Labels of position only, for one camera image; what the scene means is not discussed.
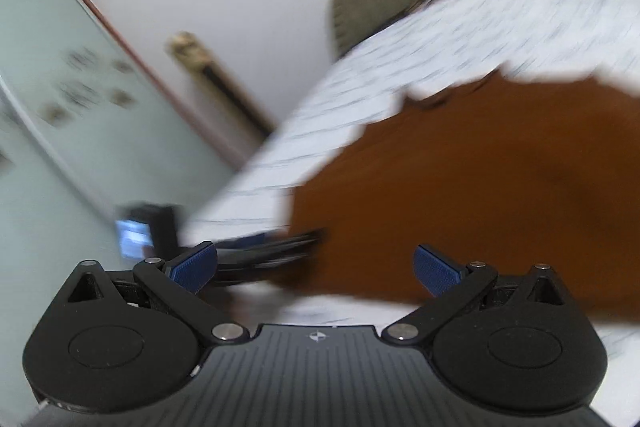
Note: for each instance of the frosted glass door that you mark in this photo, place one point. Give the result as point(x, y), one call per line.
point(75, 157)

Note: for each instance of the brown knit sweater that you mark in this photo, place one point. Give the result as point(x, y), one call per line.
point(475, 187)

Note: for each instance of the golden tower fan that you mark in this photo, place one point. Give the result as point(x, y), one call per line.
point(220, 77)

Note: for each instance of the red-brown door frame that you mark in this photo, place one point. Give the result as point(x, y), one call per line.
point(150, 72)

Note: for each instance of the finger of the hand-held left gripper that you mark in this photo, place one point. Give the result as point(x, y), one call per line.
point(280, 252)
point(247, 241)

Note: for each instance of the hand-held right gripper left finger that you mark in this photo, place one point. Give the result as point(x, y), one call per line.
point(192, 268)

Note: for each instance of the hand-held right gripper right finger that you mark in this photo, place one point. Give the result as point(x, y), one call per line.
point(435, 271)

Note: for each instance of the white printed quilt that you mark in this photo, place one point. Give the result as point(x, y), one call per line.
point(450, 32)

